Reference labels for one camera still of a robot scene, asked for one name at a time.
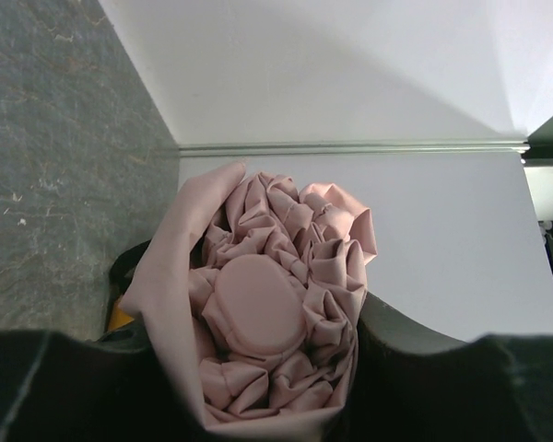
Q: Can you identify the orange canvas tote bag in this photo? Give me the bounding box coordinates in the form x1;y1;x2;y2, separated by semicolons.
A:
105;240;151;333

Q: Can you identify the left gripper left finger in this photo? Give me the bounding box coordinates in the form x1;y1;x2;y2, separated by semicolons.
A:
0;329;212;441

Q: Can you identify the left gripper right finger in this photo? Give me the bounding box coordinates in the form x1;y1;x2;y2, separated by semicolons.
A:
326;294;553;441

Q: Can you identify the pink folding umbrella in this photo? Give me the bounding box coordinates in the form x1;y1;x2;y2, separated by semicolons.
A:
120;162;377;441

